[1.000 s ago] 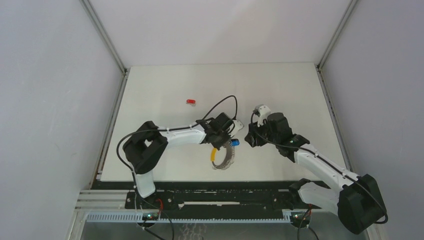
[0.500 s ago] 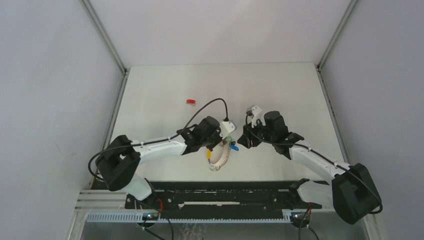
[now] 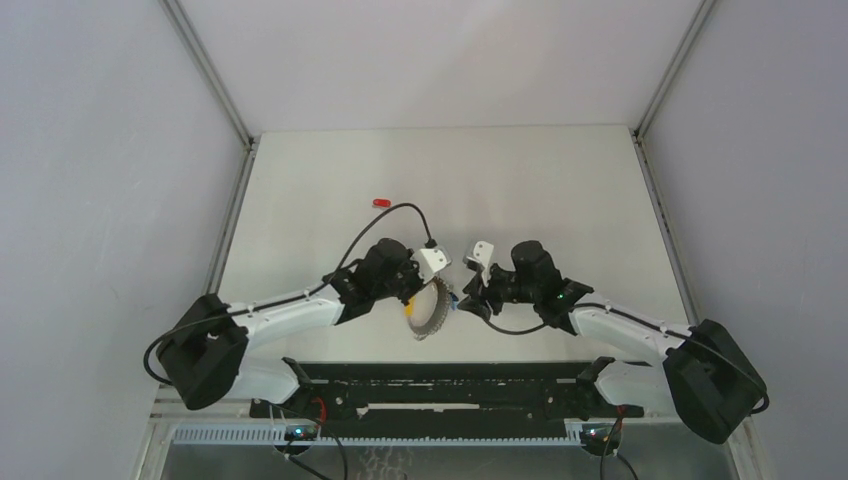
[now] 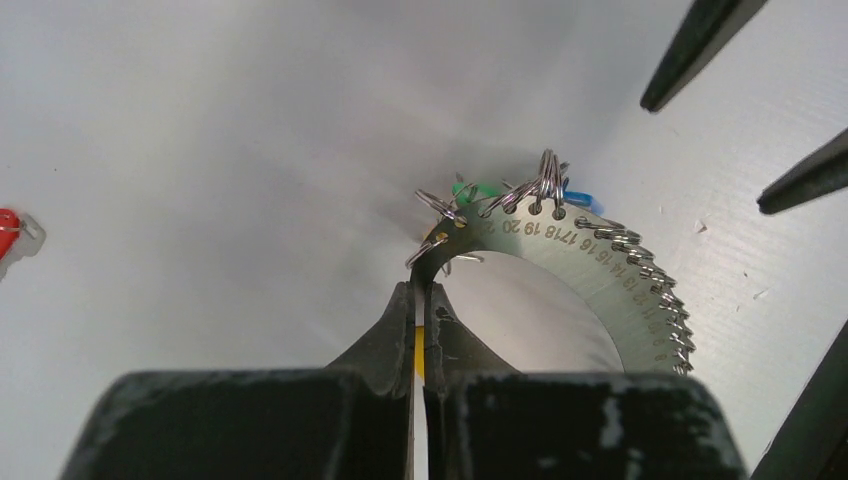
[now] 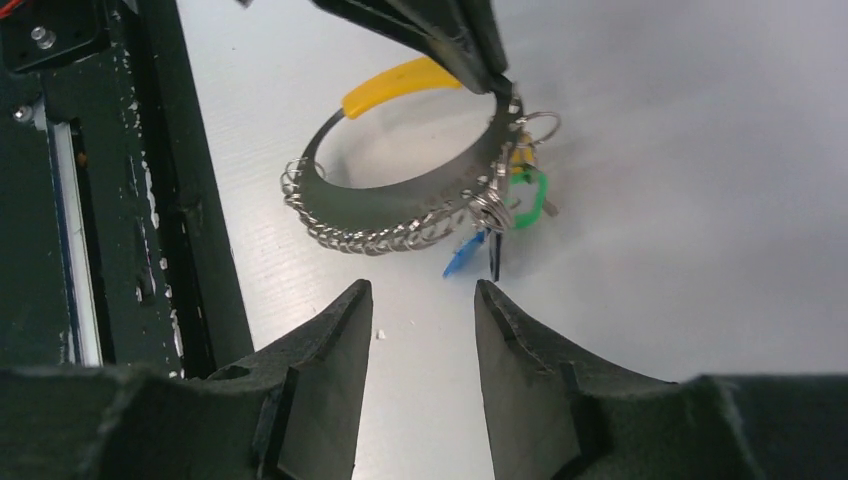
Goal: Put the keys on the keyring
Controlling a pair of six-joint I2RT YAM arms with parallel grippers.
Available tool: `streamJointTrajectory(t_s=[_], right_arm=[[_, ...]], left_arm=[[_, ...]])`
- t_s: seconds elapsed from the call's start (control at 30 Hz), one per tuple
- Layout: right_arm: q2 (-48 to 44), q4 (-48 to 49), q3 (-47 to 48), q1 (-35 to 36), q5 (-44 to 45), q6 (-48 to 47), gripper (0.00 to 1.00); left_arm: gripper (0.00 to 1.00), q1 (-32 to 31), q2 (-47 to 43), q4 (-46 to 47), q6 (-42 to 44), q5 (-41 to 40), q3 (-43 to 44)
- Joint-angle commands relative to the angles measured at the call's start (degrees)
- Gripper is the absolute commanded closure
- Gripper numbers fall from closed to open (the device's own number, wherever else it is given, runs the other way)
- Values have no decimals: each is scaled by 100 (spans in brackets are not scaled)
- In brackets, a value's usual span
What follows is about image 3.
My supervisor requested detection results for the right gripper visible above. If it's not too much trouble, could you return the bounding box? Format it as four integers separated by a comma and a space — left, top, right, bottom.
457, 260, 539, 320

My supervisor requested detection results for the keyring bunch with coloured tags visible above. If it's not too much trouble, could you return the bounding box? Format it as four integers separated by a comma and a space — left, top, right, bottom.
404, 277, 457, 341

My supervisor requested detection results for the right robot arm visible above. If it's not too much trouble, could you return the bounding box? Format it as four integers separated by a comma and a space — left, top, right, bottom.
458, 240, 771, 444

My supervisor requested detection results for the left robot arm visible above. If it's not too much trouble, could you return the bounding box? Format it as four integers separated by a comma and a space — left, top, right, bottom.
145, 238, 451, 417

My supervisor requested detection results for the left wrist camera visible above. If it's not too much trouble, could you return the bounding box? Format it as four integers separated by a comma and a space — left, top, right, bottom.
411, 247, 452, 283

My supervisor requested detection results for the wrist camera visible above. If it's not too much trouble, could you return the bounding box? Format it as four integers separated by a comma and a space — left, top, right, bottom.
411, 247, 452, 283
463, 240, 494, 286

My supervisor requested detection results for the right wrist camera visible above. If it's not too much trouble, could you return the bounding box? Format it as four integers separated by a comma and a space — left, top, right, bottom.
463, 240, 494, 286

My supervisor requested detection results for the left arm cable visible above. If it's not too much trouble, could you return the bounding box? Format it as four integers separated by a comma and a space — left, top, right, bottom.
142, 202, 439, 388

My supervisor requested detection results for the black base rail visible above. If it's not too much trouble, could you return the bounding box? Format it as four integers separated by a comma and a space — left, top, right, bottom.
249, 361, 644, 442

